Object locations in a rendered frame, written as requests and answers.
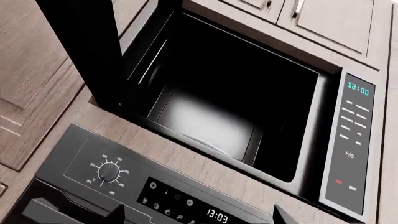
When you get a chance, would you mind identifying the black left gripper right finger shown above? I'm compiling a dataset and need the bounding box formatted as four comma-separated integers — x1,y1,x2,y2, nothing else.
272,203,297,224

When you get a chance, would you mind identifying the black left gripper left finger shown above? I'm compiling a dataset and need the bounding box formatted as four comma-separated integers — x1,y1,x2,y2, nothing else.
102,202,126,224

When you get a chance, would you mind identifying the black built-in microwave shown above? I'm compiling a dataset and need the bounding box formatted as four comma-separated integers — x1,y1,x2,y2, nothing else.
119,10,377,224

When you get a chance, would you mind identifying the black microwave door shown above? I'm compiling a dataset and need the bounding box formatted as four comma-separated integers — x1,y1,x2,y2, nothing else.
35,0,126,111

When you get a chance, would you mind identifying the black oven dial knob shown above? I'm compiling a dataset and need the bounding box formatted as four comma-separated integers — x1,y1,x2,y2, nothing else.
97,162,121,182

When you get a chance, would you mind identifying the black built-in oven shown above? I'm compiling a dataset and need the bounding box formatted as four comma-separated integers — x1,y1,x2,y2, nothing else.
17,123,282,224

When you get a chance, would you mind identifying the black oven door handle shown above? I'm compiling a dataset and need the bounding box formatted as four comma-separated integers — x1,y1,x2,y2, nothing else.
21,197,124,224

